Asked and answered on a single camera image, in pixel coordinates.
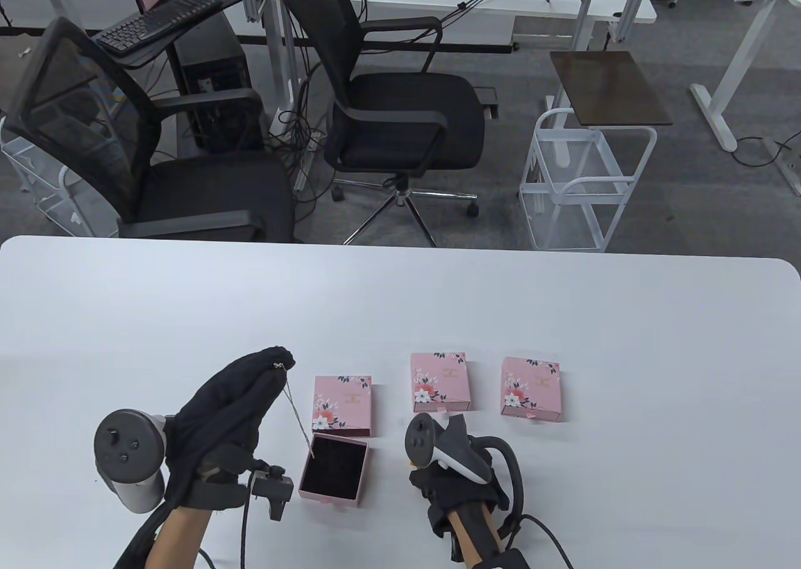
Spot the person's right hand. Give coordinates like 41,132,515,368
409,461,511,515

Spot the white wire cart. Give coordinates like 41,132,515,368
518,109,658,254
0,118,94,238

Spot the silver chain necklace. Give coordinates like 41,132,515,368
272,361,316,459

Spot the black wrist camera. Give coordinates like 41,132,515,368
428,510,465,563
250,464,295,521

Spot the black labelled forearm box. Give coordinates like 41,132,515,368
472,548,530,569

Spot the black chair chrome base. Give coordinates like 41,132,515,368
280,0,487,248

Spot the pink tray black lining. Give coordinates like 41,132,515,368
298,433,369,508

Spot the person's right forearm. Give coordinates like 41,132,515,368
447,503,505,569

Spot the grey hand controller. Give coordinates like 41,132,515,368
94,409,167,513
405,413,524,533

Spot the black computer tower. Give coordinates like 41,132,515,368
172,13,267,154

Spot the white desk foot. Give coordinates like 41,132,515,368
762,136,801,195

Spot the person's left hand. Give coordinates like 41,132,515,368
164,346,296,510

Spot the black keyboard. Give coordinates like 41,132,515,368
94,0,225,56

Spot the dark brown wooden board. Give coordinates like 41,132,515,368
549,51,673,126

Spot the person's left forearm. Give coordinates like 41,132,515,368
145,506,210,569

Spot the black mesh office chair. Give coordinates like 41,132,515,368
3,17,298,243

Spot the tangle of black cables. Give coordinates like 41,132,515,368
269,43,332,219

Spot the black glove cable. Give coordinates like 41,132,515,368
237,472,256,569
501,513,574,569

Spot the pink floral box sleeve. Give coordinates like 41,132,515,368
500,356,563,424

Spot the pink floral gift box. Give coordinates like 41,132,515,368
312,376,374,438

